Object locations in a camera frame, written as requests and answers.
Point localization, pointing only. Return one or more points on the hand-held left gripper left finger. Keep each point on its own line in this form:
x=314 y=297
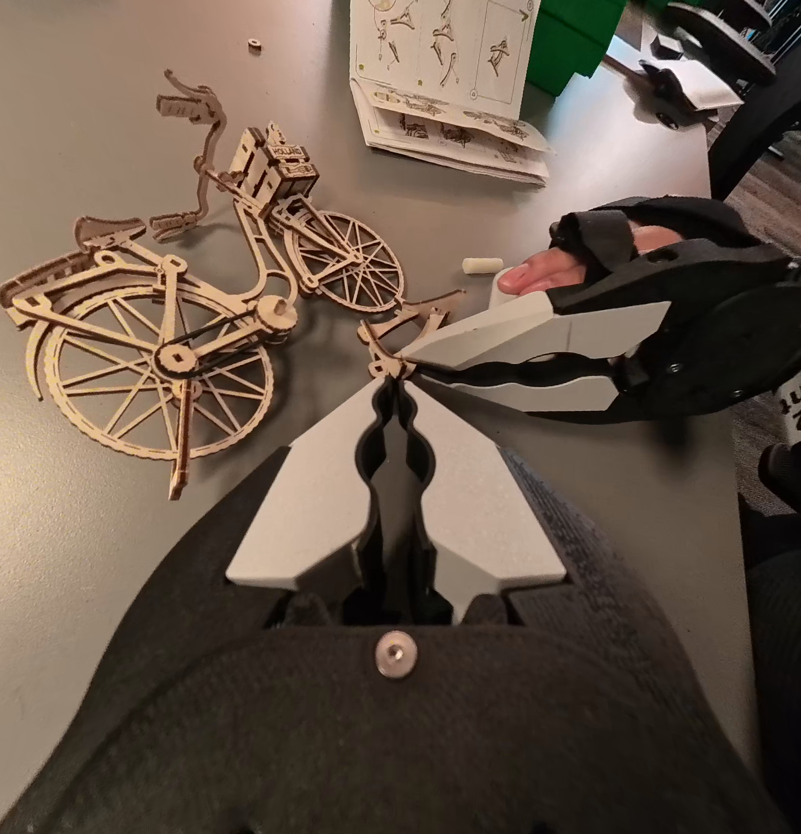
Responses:
x=302 y=515

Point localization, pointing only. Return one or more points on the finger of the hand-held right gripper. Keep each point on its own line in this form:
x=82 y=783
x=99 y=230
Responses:
x=537 y=339
x=556 y=399

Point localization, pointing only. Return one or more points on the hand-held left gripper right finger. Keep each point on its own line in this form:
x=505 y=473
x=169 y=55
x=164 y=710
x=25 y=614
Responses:
x=491 y=515

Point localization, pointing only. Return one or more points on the small wooden kickstand part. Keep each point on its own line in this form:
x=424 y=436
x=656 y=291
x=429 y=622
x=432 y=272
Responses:
x=377 y=348

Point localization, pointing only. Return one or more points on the wooden bicycle model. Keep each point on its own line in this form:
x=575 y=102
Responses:
x=270 y=313

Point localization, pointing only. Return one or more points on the person's right hand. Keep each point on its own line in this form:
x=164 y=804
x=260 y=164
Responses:
x=537 y=273

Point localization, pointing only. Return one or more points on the small white foam piece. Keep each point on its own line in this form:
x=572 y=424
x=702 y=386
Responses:
x=482 y=266

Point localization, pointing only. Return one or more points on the black office chair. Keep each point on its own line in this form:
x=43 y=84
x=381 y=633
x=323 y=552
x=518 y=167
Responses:
x=732 y=39

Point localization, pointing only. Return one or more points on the paper instruction booklet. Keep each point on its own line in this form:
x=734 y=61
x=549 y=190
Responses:
x=439 y=65

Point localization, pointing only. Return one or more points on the green box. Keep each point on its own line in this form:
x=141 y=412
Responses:
x=569 y=45

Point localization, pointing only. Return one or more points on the person's trouser leg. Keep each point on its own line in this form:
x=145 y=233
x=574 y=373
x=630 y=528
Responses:
x=784 y=619

